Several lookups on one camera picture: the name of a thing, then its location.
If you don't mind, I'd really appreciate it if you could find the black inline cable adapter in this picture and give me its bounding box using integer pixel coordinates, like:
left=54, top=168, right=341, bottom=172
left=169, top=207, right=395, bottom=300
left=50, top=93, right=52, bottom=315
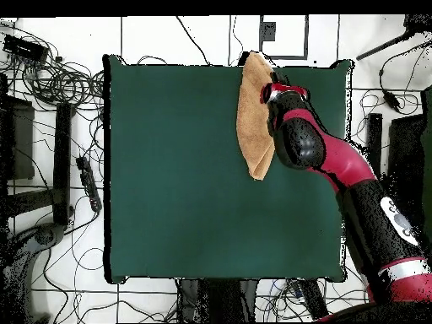
left=382, top=90, right=402, bottom=113

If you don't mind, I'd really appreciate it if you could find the orange terry towel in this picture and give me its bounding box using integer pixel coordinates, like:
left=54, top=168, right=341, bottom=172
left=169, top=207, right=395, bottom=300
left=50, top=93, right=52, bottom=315
left=235, top=51, right=277, bottom=181

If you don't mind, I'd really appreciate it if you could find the black power strip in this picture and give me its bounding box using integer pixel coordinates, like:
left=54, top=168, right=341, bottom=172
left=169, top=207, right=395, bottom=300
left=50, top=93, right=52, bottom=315
left=296, top=278, right=329, bottom=321
left=75, top=154, right=103, bottom=213

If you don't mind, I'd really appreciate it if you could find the black cable tangle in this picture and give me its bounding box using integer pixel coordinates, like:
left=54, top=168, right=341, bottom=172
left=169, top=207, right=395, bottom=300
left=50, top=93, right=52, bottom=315
left=0, top=19, right=105, bottom=112

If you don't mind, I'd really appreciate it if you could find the black tripod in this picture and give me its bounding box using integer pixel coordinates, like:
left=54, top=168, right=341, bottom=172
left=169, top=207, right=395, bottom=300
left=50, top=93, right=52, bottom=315
left=354, top=13, right=432, bottom=61

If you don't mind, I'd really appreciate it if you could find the black metal stand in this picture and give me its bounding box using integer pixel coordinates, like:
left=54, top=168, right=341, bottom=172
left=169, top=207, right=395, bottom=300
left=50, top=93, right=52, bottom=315
left=365, top=112, right=384, bottom=176
left=0, top=102, right=75, bottom=227

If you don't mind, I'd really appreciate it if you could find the dark green table cloth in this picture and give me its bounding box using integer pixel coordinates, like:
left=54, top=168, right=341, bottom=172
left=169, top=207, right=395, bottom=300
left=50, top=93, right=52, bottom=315
left=102, top=53, right=355, bottom=284

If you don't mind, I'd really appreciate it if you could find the black adapter box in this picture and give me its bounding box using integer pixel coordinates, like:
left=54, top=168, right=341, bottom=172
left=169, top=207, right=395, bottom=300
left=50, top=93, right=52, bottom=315
left=2, top=33, right=50, bottom=65

